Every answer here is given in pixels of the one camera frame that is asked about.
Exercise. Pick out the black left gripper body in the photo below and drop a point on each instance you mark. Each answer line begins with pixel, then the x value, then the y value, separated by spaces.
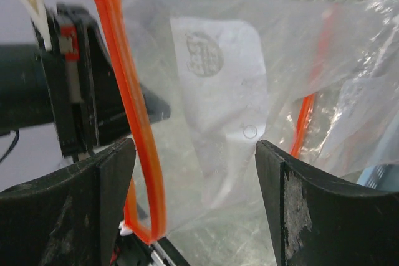
pixel 71 86

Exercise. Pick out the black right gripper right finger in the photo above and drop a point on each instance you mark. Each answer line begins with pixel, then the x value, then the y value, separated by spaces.
pixel 316 218

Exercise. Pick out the blue plastic basket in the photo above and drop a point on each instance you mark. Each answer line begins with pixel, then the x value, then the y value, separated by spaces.
pixel 383 177

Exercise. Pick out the clear zip top bag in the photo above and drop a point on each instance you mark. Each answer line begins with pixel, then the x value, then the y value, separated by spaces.
pixel 203 81

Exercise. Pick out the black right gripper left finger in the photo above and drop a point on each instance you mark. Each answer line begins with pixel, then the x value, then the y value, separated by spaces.
pixel 70 216

